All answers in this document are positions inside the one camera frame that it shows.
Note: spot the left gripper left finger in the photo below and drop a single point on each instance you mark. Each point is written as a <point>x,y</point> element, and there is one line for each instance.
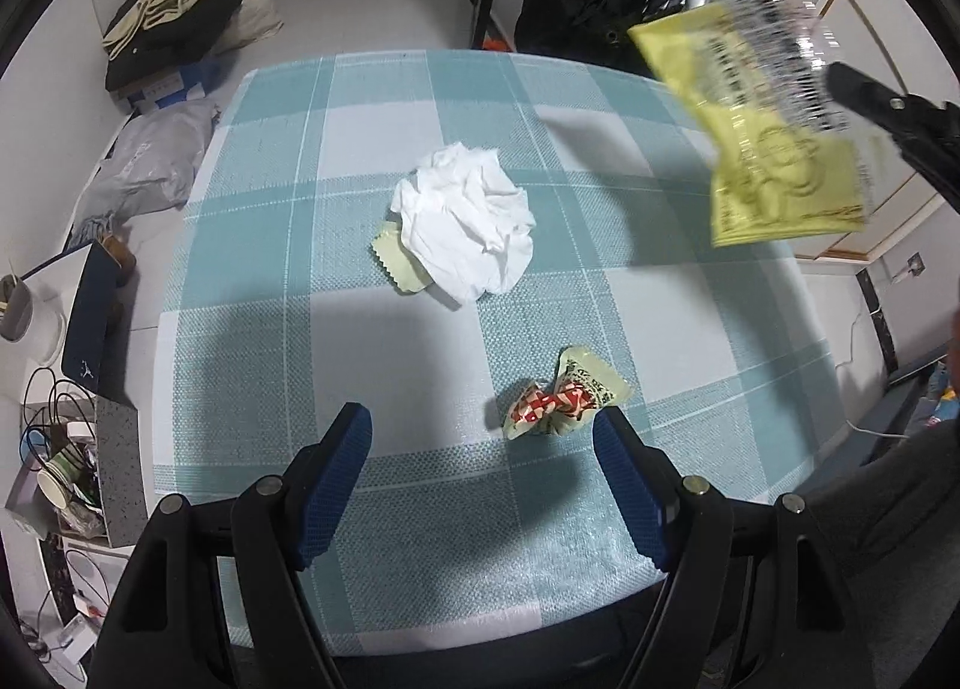
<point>320,481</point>

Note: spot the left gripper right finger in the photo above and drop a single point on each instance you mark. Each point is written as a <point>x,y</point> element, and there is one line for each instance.
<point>642,482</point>

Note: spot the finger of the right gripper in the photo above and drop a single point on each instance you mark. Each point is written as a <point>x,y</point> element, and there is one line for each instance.
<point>926,135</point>

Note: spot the red green candy wrapper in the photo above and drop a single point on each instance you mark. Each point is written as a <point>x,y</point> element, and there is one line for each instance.
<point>584,384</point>

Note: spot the yellow snack wrapper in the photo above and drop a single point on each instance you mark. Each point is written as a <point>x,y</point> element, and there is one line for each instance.
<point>753,75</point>

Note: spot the small light green wrapper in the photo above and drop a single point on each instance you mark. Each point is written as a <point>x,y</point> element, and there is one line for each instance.
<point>405,272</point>

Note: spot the white tissue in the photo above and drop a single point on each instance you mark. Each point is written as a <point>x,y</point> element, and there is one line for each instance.
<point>464,223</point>

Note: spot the white gold-trimmed cabinet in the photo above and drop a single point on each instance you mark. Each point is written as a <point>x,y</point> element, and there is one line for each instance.
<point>886,40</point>

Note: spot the grey speckled box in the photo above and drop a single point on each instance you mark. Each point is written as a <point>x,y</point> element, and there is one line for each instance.
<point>120,478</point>

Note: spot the paper cup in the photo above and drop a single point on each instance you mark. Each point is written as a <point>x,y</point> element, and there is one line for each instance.
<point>67,477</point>

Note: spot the dark blue notebook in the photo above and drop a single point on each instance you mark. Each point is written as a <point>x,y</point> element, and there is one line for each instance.
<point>89,318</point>

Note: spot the teal checked tablecloth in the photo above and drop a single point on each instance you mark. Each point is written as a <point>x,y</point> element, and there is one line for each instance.
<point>276,314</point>

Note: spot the white paper roll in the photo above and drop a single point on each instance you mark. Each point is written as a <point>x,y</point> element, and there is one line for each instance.
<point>34,327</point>

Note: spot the grey plastic bag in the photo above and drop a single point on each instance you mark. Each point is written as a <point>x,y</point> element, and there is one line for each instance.
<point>151,167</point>

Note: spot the blue shoe box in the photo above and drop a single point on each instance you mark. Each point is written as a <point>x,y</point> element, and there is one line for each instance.
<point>169,87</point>

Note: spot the pile of clothes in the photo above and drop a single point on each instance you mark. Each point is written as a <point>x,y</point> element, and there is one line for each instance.
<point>149,37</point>

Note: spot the wall power socket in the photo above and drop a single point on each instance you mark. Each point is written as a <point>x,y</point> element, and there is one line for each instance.
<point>915,264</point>

